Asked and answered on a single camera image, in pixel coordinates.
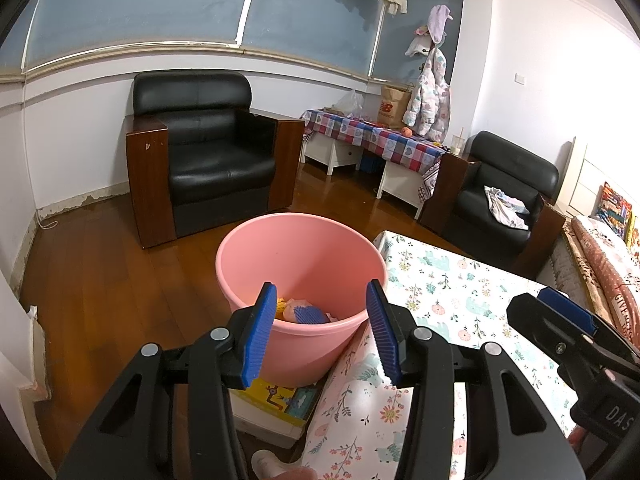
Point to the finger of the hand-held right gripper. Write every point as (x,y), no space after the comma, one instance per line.
(540,320)
(565,307)

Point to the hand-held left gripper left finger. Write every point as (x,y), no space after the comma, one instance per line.
(260,332)

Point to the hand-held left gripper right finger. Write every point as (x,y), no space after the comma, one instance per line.
(382,332)

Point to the yellow sponge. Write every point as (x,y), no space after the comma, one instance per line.
(283,306)

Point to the white plastic bag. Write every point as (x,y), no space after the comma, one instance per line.
(300,303)

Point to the blue foam fruit net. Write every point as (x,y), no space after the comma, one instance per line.
(310,316)

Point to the pink plastic bucket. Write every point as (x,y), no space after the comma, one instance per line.
(300,260)

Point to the brown floral blanket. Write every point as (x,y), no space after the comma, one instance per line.
(565,260)

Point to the yellow toy box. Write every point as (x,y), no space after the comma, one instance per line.
(280,400)

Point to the floral tablecloth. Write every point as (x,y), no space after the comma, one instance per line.
(450,290)

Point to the yellow pillow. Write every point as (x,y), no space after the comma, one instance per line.
(634,230)

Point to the colourful patterned pillow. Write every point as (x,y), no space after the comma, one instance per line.
(612,207)

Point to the white patterned cloth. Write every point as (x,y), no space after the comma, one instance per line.
(505,207)

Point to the cream bed headboard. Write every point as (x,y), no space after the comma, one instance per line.
(585,180)

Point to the white shoe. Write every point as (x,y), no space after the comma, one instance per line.
(265,465)

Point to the black leather armchair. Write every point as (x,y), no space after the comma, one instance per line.
(500,185)
(215,160)

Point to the white desk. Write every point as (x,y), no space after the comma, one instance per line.
(340,152)

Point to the plastic drink cup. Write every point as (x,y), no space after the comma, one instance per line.
(458,144)

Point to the plaid tablecloth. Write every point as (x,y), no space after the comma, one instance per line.
(380,135)

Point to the brown paper bag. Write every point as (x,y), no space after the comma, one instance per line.
(392,105)

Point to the clear plastic bag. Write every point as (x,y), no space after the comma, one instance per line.
(347,105)

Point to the white floral puffer jacket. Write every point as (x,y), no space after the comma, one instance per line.
(427,100)

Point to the purple plush hat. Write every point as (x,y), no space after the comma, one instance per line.
(439,22)

